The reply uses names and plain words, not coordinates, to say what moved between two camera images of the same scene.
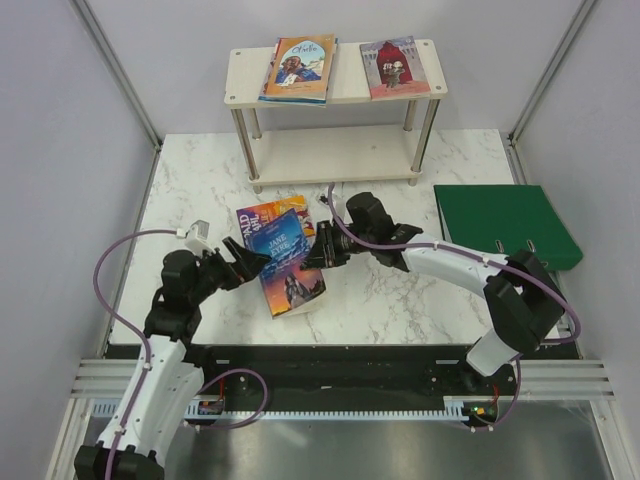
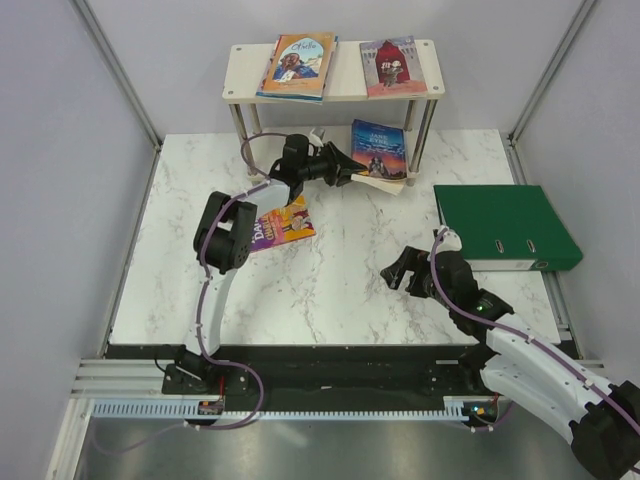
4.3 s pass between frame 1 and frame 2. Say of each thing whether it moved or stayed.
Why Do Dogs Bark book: stayed
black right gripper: moved
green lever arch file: stayed
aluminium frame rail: stayed
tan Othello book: stayed
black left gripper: moved
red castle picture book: stayed
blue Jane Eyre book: moved
